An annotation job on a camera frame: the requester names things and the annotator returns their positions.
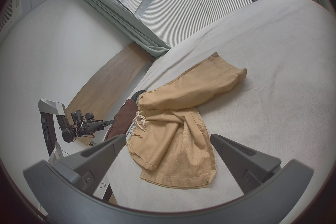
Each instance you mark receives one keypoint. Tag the tan shorts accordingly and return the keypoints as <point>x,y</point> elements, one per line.
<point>183,91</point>

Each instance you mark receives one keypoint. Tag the brown garment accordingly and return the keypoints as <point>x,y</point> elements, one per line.
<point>123,118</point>

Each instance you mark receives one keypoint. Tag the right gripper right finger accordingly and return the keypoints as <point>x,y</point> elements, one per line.
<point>233,165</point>

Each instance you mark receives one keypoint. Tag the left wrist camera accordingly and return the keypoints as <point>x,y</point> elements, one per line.
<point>90,115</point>

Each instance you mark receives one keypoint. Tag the blue-green curtain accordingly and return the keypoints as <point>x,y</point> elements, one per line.
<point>131,26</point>

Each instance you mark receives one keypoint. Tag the bed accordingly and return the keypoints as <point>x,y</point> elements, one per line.
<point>262,60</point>

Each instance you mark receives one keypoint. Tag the white ceiling air vent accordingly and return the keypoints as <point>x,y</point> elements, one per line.
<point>10,13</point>

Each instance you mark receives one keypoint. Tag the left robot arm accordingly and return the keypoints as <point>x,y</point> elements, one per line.
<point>49,107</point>

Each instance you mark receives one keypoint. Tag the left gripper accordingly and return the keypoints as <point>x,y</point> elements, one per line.
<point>94,125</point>

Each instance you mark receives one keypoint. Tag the black garment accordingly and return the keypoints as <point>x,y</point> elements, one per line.
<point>137,95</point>

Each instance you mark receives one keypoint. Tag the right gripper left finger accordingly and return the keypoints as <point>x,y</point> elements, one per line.
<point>99,161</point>

